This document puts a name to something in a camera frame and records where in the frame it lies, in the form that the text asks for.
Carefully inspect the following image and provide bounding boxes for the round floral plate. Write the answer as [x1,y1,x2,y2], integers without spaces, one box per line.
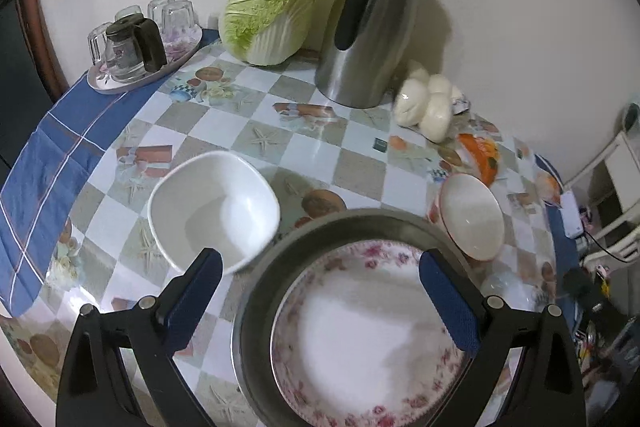
[270,241,473,427]

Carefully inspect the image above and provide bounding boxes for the blue striped cloth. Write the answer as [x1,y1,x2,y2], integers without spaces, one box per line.
[0,27,583,318]

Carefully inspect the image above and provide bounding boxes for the white charger box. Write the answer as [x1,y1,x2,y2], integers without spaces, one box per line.
[560,189,585,239]

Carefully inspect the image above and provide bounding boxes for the oval floral tray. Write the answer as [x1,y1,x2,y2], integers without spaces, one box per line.
[87,27,203,95]

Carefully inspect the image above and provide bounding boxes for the brown wooden frame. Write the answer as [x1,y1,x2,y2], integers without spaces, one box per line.
[15,0,68,100]

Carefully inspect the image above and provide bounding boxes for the napa cabbage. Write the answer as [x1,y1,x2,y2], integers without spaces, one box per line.
[218,0,321,66]

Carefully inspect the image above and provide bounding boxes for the orange snack packet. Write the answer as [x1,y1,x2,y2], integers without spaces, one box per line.
[457,133,501,188]

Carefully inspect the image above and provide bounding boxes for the clear packet with orange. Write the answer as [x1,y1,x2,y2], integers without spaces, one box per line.
[532,157,565,208]

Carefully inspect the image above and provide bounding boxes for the steel thermos jug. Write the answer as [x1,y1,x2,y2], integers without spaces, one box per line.
[314,0,429,110]

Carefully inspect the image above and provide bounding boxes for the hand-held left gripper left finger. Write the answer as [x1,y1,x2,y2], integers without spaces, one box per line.
[55,248,224,427]

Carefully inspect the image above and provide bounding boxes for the white chair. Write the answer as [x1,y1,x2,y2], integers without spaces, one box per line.
[562,102,640,268]

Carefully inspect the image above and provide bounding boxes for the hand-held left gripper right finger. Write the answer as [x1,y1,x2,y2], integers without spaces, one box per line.
[419,249,586,427]

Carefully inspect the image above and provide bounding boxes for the white square bowl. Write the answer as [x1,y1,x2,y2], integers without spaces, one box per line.
[147,151,281,276]

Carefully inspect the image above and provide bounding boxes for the bag of steamed buns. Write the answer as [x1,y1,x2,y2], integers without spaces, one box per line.
[392,61,471,144]

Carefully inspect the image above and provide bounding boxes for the glass teapot with dark handle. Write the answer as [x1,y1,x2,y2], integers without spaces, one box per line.
[103,17,168,82]

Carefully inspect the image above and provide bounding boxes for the round steel plate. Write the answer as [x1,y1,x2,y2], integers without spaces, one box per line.
[231,208,501,427]

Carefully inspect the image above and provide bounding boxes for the red strawberry print bowl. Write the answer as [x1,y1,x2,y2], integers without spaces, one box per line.
[438,173,506,263]

